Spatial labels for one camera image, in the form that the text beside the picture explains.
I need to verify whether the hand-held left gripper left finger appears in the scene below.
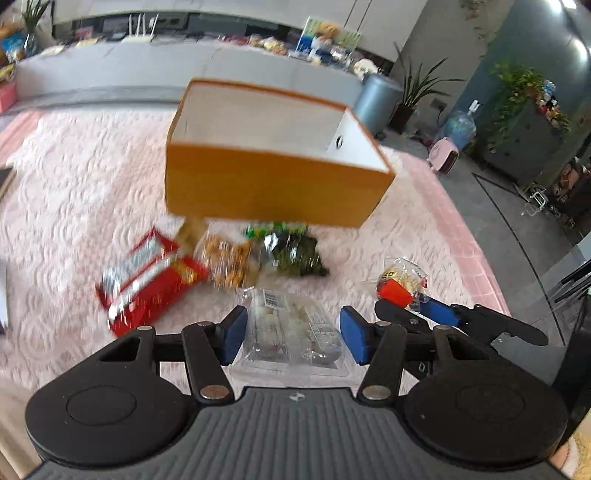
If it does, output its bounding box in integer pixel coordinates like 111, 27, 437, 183
95, 305, 249, 401

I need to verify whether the group of small bottles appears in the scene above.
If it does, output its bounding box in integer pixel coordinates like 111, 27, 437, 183
536, 80, 571, 132

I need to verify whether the large red snack packet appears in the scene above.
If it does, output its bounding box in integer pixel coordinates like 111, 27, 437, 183
95, 227, 211, 337

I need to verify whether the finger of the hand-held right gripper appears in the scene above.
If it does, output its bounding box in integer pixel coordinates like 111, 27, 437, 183
375, 300, 435, 334
422, 298, 550, 347

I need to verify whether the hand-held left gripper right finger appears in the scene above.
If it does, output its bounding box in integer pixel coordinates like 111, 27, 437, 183
339, 305, 497, 401

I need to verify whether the white lace tablecloth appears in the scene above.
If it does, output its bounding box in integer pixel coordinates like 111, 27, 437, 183
0, 108, 467, 393

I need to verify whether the white marble television cabinet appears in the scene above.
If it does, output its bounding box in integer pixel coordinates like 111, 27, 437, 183
16, 39, 365, 121

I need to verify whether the pink space heater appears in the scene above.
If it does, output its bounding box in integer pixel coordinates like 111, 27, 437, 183
427, 137, 462, 175

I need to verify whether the grey metal trash can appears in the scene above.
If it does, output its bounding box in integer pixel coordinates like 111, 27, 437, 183
353, 74, 404, 134

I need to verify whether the hanging vine plant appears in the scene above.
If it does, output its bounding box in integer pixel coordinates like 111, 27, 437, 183
459, 0, 499, 42

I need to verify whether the pile of packaged snacks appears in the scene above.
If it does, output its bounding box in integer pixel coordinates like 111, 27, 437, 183
247, 33, 289, 54

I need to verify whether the green ivy plant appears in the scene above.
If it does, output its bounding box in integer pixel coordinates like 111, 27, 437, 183
489, 62, 546, 148

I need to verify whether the blue water jug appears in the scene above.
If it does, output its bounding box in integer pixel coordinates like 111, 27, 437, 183
445, 99, 478, 148

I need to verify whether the leafy plant in glass vase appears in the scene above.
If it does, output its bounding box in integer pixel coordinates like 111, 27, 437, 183
21, 0, 51, 56

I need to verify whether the orange cardboard box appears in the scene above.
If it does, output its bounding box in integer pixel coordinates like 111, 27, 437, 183
165, 79, 396, 229

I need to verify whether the clear tray of white candies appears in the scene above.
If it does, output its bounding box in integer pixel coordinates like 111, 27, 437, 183
238, 286, 352, 374

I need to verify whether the grey sideboard cabinet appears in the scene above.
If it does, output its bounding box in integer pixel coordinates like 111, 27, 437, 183
485, 92, 571, 185

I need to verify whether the orange noodle snack packet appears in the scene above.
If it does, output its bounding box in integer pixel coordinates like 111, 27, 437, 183
375, 257, 428, 311

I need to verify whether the white router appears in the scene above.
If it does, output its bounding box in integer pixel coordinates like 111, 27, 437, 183
122, 14, 160, 44

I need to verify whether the white step stool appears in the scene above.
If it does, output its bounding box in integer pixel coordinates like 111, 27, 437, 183
529, 185, 550, 215

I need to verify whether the brown teddy bear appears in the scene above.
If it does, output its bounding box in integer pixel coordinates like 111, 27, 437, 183
314, 22, 340, 47

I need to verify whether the gold nut snack packet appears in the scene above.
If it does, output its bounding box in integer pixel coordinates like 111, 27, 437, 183
178, 217, 259, 289

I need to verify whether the dark green snack packet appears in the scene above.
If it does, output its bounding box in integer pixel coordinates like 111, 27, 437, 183
261, 232, 331, 280

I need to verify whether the green picture board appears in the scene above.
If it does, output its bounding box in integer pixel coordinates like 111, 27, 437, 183
295, 16, 361, 58

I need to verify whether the blue packet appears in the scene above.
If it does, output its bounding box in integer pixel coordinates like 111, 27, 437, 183
0, 34, 24, 61

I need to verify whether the black notebook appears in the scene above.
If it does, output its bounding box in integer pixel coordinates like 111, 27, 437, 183
0, 168, 17, 204

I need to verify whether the pink box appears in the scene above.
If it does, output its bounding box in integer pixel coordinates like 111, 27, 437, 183
0, 83, 19, 114

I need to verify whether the tall potted plant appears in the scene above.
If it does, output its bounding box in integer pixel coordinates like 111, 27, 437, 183
390, 41, 465, 134

